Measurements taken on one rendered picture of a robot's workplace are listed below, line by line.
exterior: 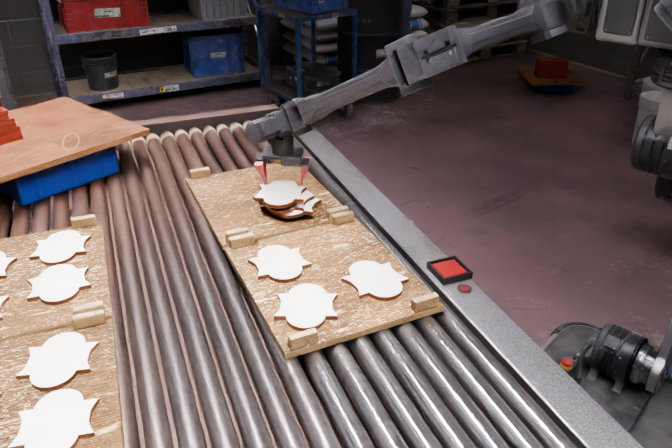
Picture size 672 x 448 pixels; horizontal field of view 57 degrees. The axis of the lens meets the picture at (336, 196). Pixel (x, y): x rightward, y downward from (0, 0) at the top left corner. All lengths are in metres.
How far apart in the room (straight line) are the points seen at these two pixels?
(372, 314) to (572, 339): 1.29
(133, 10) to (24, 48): 1.13
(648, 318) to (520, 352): 1.87
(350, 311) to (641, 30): 0.92
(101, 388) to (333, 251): 0.59
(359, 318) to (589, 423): 0.45
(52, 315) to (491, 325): 0.88
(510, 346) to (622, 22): 0.80
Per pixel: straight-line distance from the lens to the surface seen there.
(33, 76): 6.19
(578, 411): 1.17
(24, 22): 6.10
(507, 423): 1.12
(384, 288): 1.32
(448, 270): 1.43
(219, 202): 1.70
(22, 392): 1.22
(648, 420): 2.23
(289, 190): 1.62
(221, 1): 5.71
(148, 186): 1.89
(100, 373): 1.21
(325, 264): 1.41
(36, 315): 1.40
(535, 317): 2.91
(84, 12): 5.45
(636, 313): 3.10
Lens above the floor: 1.71
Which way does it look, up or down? 27 degrees down
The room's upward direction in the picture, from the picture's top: straight up
